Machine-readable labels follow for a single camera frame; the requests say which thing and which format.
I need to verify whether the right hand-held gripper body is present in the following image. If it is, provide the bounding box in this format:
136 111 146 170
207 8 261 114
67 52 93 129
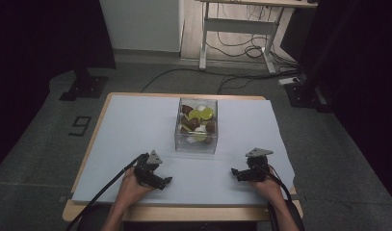
245 147 274 183

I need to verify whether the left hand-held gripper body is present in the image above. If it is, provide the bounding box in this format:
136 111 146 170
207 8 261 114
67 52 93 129
133 149 164 188

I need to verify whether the clear plastic box shell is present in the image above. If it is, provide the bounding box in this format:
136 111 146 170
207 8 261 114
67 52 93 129
174 97 220 154

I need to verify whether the person's right hand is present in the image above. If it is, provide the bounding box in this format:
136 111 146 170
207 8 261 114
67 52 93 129
249 168 285 205

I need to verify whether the person's left hand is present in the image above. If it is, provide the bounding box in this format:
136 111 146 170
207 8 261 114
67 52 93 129
117 167 155 207

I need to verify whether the light blue table mat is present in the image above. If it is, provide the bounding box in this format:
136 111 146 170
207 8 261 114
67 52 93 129
71 94 296 207

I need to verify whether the wooden table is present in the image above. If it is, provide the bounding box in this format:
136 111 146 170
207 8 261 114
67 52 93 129
62 91 304 223

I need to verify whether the pile of mixed capsules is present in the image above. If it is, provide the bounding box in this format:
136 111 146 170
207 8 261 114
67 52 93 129
179 103 217 144

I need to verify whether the black stand base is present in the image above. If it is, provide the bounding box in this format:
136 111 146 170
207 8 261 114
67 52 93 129
59 67 110 102
283 80 333 114

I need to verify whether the white power strip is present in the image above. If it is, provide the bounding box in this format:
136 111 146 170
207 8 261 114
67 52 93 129
277 76 301 87

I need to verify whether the black curtain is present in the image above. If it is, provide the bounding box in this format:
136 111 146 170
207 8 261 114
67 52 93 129
279 0 392 210
0 0 117 176

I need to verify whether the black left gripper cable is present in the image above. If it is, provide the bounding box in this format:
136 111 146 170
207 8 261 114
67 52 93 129
65 153 149 231

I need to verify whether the long black floor cable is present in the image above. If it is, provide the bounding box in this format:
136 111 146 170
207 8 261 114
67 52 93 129
140 67 301 95

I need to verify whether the black cable coil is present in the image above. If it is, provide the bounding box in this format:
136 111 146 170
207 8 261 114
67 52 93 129
205 31 273 60

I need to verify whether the white desk frame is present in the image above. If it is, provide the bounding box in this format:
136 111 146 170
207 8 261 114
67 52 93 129
196 0 319 75

